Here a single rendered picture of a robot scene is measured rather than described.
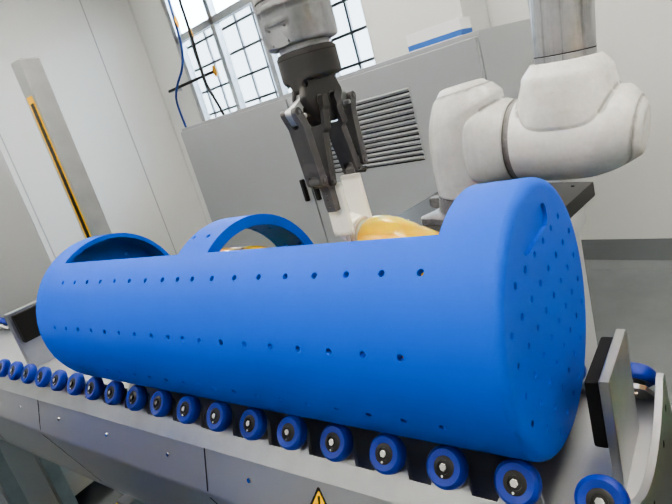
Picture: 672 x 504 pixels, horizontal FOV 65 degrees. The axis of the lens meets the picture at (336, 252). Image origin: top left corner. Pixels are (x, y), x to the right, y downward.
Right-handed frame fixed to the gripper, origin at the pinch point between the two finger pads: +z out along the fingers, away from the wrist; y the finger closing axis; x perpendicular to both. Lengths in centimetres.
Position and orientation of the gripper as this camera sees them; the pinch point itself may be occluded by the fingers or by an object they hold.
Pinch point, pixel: (348, 205)
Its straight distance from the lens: 70.2
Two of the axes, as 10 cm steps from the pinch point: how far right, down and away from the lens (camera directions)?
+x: 7.9, -0.4, -6.2
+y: -5.6, 3.8, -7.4
